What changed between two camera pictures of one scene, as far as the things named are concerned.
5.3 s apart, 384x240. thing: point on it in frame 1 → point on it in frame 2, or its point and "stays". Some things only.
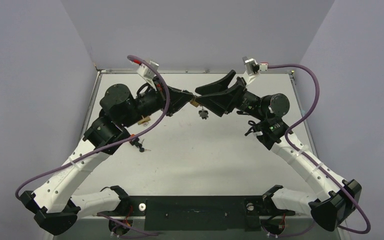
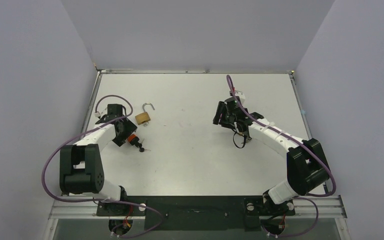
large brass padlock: [145, 119] stays
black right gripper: [233, 97] → [220, 113]
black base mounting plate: [200, 213] stays
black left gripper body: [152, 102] → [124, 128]
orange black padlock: [135, 140] stays
